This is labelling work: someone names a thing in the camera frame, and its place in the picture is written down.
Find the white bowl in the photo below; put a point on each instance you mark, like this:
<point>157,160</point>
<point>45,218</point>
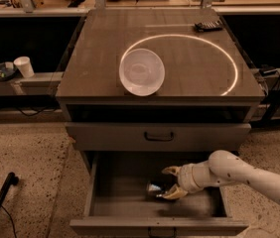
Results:
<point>141,72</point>

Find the open lower grey drawer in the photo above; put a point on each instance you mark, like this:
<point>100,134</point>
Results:
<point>118,204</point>

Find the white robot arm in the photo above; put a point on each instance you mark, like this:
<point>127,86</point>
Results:
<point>220,169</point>

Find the black drawer handle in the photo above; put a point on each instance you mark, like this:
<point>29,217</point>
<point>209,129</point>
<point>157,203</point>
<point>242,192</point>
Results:
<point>159,137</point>
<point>162,232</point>

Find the black remote on cabinet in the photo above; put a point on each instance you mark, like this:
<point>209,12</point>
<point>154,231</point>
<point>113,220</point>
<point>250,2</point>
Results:
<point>208,26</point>

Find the grey drawer cabinet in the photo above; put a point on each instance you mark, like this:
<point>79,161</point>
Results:
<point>206,78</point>

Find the black lower drawer handle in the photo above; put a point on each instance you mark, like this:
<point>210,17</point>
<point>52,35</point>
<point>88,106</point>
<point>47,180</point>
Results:
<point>162,232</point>

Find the closed upper grey drawer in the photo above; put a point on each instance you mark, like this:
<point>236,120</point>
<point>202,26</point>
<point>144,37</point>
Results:
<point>192,137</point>

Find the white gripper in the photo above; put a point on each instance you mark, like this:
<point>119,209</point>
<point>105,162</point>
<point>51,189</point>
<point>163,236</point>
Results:
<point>185,178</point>

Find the dark round dish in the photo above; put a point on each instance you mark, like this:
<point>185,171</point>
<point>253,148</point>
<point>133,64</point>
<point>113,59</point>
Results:
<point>7,71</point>

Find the black upper drawer handle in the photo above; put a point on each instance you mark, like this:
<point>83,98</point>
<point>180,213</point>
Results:
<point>159,137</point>

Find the white paper cup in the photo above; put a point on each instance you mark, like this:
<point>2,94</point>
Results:
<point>24,65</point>

